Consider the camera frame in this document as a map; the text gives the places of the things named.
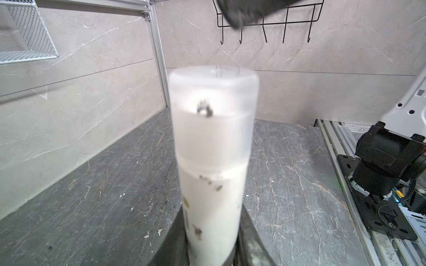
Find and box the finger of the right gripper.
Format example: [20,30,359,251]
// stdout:
[217,0,299,28]

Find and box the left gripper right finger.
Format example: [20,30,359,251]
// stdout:
[236,205,276,266]

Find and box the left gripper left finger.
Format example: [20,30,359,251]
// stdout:
[148,207,186,266]

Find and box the white glue stick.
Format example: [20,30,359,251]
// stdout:
[178,164,248,266]

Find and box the clear glue stick cap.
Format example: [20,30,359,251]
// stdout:
[169,65,260,171]

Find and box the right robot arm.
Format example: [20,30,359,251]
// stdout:
[349,71,426,198]

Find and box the black wire hook rack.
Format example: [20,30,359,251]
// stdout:
[213,1,325,45]

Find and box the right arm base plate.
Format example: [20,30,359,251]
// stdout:
[337,155,418,241]

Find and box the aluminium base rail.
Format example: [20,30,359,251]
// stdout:
[315,119,426,266]

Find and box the white wire mesh basket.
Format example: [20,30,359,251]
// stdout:
[1,1,59,65]

